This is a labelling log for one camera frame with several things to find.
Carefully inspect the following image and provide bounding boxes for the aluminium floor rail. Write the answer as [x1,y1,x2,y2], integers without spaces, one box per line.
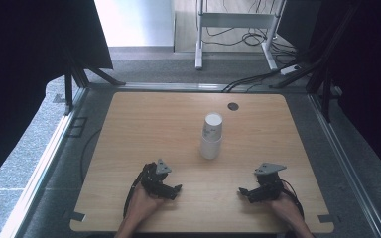
[307,93,381,238]
[0,86,90,238]

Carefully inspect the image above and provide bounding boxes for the printed white paper cup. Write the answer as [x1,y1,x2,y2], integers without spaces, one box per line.
[201,112,224,144]

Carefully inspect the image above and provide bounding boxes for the black metal stand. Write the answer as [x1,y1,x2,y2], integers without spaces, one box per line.
[63,49,127,117]
[269,0,361,124]

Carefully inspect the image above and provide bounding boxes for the white metal desk frame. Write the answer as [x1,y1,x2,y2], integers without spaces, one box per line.
[194,0,288,71]

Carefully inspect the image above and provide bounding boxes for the black tape piece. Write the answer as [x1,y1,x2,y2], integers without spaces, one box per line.
[68,210,87,223]
[317,213,334,224]

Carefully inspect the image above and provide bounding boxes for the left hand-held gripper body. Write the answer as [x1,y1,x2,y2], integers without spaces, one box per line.
[140,158,174,199]

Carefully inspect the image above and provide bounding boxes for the person's left hand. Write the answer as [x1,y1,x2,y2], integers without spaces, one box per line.
[125,182,167,230]

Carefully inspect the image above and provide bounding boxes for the dark floor outlet panel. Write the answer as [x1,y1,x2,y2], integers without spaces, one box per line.
[66,116,89,139]

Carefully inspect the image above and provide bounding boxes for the black floor cables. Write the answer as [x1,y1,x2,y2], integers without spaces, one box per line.
[201,0,312,93]

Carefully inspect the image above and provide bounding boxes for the white power strip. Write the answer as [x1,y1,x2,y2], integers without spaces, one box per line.
[279,64,302,76]

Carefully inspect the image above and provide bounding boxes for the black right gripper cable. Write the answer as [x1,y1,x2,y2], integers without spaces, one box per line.
[278,178,306,220]

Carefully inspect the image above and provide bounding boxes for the plain white paper cup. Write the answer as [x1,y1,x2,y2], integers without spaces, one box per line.
[199,134,223,161]

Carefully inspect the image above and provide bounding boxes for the black curtain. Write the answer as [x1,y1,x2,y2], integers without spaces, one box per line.
[0,0,114,194]
[277,0,381,186]

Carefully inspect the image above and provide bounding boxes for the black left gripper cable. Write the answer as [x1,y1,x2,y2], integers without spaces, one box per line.
[122,164,153,220]

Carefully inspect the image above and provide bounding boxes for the thin black floor cable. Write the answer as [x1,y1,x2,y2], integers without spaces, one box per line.
[79,127,104,186]

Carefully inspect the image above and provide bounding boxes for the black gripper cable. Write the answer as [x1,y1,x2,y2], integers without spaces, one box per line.
[278,178,306,220]
[122,164,153,220]

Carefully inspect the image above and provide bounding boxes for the person's right hand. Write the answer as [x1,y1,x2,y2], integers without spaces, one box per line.
[267,193,308,230]

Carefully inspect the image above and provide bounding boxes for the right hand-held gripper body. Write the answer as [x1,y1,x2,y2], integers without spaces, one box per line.
[253,162,288,201]

